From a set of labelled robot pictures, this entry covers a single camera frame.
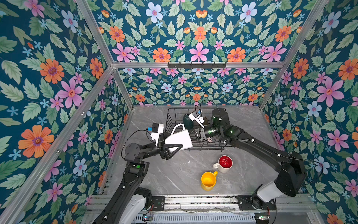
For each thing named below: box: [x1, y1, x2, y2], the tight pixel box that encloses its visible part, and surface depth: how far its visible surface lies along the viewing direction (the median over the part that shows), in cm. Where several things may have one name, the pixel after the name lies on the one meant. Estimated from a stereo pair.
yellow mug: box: [200, 170, 218, 192], surface depth 78 cm
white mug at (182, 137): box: [164, 123, 193, 152], surface depth 60 cm
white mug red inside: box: [212, 154, 234, 174], surface depth 84 cm
